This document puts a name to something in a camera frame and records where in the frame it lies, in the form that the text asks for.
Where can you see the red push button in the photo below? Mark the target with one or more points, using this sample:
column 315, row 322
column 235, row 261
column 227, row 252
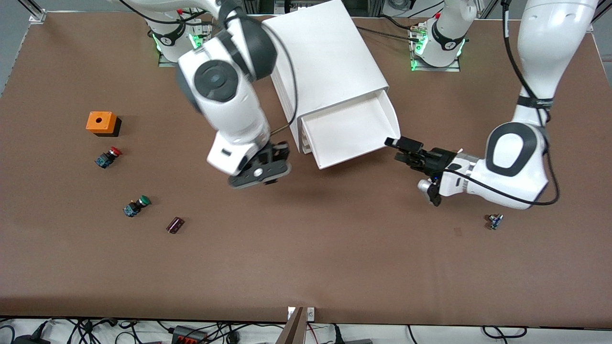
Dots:
column 106, row 159

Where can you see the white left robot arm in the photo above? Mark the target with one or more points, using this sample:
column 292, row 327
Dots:
column 516, row 162

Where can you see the dark purple capacitor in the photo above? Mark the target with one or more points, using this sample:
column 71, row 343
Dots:
column 175, row 225

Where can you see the orange button box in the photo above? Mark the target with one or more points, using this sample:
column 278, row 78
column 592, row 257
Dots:
column 100, row 122

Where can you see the brown wooden post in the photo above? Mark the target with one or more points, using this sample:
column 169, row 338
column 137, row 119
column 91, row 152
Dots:
column 292, row 332

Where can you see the black red power strip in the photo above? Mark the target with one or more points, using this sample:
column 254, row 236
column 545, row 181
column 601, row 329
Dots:
column 189, row 337

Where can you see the small blue metal component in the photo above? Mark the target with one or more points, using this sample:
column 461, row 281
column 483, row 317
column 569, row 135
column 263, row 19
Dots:
column 495, row 222

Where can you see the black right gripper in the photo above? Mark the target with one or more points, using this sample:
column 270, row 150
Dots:
column 278, row 152

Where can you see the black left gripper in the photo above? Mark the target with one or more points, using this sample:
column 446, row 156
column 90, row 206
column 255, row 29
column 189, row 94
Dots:
column 436, row 159

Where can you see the aluminium frame profile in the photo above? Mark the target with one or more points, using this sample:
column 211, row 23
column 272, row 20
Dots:
column 37, row 16

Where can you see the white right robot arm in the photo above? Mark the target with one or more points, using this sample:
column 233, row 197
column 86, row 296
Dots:
column 224, row 110

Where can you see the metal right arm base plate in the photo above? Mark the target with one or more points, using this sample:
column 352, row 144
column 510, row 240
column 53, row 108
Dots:
column 165, row 63

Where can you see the black power adapter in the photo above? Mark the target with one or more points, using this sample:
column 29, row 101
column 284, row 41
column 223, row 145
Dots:
column 28, row 340

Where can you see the green push button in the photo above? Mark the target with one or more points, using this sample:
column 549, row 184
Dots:
column 134, row 208

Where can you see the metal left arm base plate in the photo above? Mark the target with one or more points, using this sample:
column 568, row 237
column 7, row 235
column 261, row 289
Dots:
column 449, row 69

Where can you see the small white bracket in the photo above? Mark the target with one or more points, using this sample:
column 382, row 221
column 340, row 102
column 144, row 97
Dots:
column 290, row 313
column 311, row 313

